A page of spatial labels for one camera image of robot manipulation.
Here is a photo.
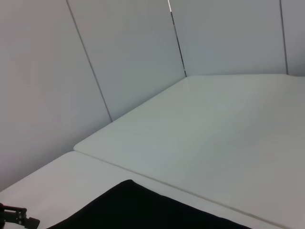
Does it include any black shirt with FREE print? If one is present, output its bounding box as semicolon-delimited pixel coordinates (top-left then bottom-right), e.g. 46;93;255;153
46;179;253;229

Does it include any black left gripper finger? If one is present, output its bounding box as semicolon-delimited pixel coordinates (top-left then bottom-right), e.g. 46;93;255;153
0;202;41;229

